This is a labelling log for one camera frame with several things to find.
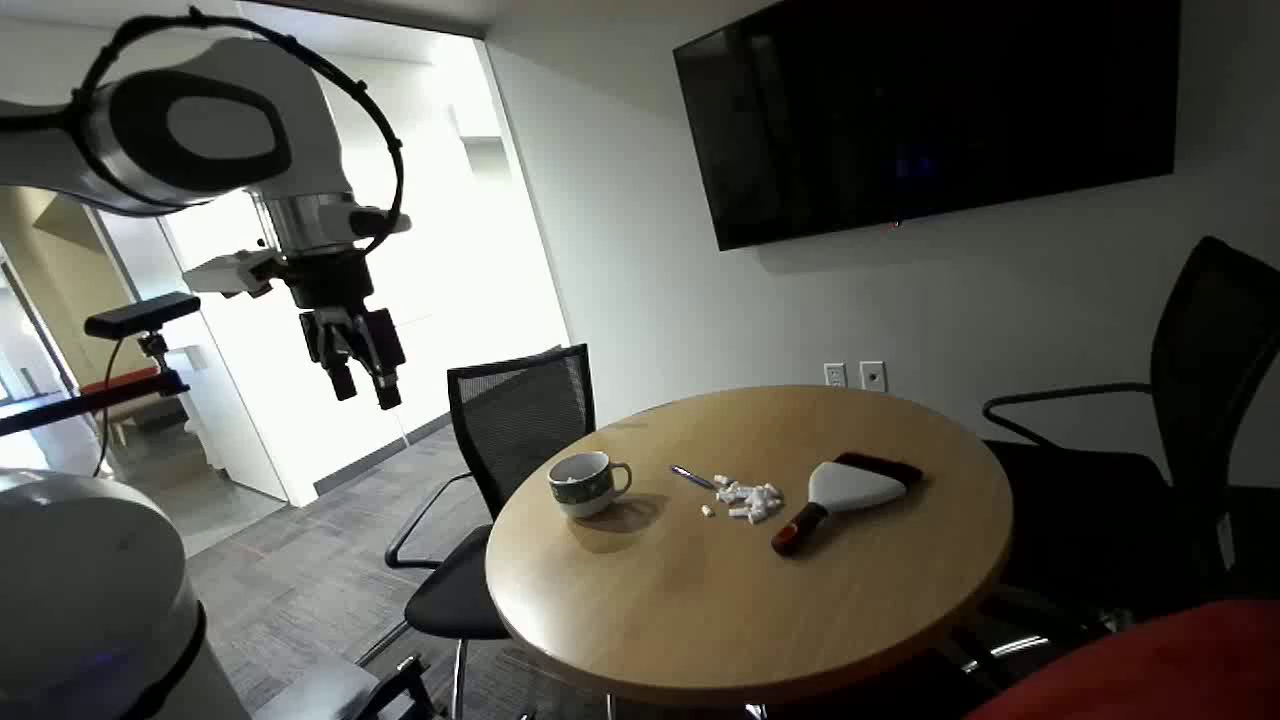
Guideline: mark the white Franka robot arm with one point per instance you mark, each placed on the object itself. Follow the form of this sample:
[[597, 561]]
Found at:
[[55, 145]]

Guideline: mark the white patterned ceramic cup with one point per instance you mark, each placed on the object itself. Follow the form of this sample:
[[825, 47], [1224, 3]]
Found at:
[[581, 490]]

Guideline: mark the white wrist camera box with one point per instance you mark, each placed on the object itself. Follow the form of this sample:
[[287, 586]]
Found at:
[[227, 274]]

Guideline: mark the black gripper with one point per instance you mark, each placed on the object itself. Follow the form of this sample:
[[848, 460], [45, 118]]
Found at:
[[343, 332]]

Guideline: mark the black camera on tripod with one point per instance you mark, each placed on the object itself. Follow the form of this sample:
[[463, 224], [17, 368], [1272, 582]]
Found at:
[[141, 314]]

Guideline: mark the small metal spoon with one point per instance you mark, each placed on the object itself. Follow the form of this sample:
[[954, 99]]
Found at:
[[693, 476]]

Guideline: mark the black mesh office chair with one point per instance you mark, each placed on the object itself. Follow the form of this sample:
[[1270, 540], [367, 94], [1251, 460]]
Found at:
[[521, 413]]

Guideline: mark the small white paper scrap pile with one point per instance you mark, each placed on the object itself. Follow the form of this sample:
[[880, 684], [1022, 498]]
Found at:
[[747, 500]]

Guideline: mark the black wall television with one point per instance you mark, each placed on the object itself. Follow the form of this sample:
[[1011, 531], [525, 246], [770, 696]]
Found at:
[[922, 104]]

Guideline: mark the white wall outlet plate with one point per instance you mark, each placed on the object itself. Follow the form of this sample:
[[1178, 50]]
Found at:
[[833, 372], [874, 372]]

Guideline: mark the black high-back office chair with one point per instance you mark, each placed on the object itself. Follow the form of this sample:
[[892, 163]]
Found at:
[[1212, 347]]

